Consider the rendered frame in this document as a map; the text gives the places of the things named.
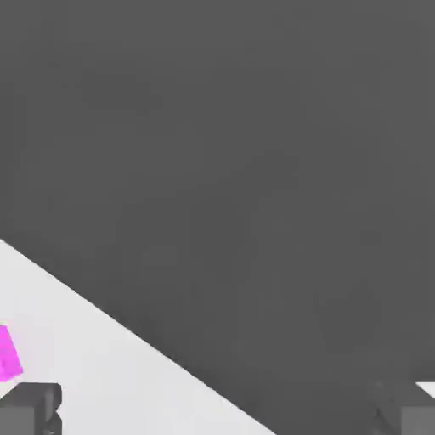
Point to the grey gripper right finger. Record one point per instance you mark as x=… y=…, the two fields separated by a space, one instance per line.
x=404 y=414

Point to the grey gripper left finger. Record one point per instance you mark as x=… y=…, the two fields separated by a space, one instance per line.
x=30 y=407

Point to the small magenta cube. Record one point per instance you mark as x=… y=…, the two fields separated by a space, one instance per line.
x=7 y=353

